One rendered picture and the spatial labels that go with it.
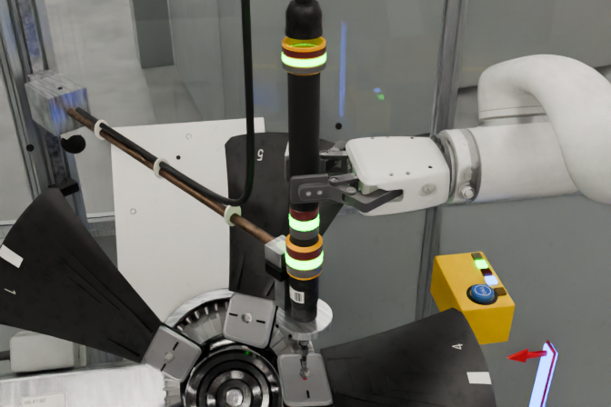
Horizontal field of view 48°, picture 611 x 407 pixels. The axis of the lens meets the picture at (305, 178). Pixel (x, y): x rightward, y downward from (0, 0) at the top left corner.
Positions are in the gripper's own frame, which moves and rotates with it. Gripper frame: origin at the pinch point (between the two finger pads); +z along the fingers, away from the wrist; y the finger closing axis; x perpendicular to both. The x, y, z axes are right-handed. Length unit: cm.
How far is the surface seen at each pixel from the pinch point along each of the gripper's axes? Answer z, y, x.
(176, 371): 16.7, 3.2, -30.4
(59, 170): 39, 56, -28
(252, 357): 6.9, -2.5, -23.7
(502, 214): -62, 70, -58
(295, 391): 1.6, -2.2, -30.9
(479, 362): -24.9, 0.5, -32.7
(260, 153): 3.1, 21.1, -8.2
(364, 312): -27, 70, -86
